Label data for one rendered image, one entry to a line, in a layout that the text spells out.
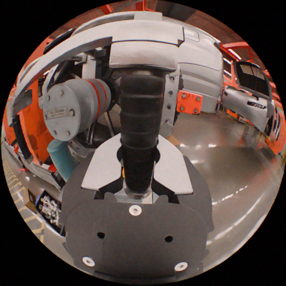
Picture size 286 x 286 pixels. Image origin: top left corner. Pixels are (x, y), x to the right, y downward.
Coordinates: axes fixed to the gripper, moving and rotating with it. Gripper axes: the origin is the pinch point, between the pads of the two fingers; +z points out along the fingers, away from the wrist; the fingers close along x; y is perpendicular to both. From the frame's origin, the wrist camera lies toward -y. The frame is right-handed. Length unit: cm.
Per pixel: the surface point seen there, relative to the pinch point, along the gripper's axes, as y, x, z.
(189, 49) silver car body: -44, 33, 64
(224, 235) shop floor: 83, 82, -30
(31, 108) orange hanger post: -6, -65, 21
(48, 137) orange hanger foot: 20, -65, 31
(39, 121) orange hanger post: 5, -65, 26
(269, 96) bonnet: -98, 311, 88
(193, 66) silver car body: -29, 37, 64
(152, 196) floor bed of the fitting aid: 75, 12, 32
